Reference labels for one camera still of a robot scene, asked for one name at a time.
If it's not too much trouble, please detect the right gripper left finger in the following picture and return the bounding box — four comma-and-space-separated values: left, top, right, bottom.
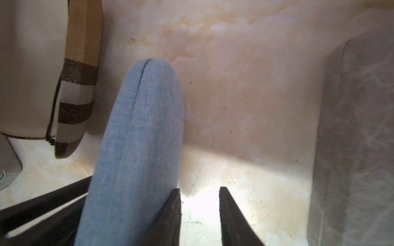
140, 189, 182, 246

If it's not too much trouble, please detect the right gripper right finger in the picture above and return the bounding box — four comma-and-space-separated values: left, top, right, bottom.
219, 187, 264, 246

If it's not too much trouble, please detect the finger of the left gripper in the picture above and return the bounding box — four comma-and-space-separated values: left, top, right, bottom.
1, 177, 91, 235
1, 197, 86, 246

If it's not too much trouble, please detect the beige case with dark glasses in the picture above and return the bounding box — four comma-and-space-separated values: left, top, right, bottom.
1, 1, 103, 159

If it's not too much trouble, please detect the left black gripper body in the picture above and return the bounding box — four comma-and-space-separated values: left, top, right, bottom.
0, 135, 22, 191

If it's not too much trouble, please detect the teal-lined glasses case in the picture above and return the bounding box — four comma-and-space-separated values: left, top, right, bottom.
307, 26, 394, 246

